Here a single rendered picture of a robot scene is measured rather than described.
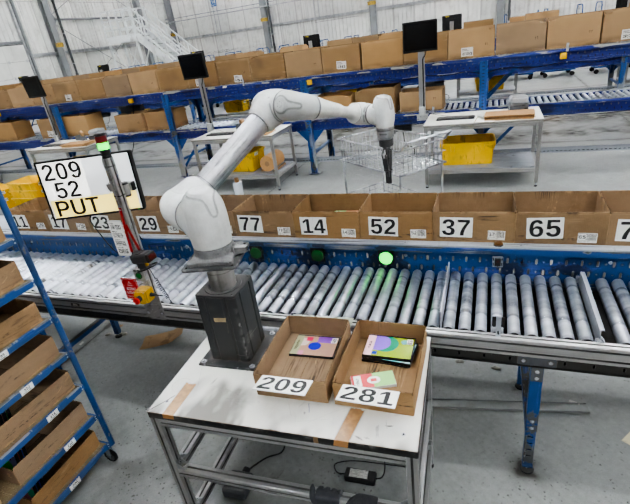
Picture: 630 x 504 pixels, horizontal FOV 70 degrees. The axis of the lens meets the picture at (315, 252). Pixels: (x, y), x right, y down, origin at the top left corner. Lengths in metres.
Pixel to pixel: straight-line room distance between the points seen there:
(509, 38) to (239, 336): 5.61
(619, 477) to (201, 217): 2.13
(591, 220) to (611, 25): 4.64
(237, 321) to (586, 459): 1.75
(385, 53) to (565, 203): 4.62
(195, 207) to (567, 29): 5.74
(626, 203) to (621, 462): 1.23
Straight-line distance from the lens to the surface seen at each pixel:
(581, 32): 6.80
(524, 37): 6.74
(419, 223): 2.42
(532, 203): 2.68
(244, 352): 1.92
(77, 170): 2.55
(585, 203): 2.71
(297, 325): 2.02
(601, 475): 2.61
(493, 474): 2.49
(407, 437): 1.59
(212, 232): 1.70
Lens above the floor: 1.94
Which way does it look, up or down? 26 degrees down
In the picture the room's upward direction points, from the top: 8 degrees counter-clockwise
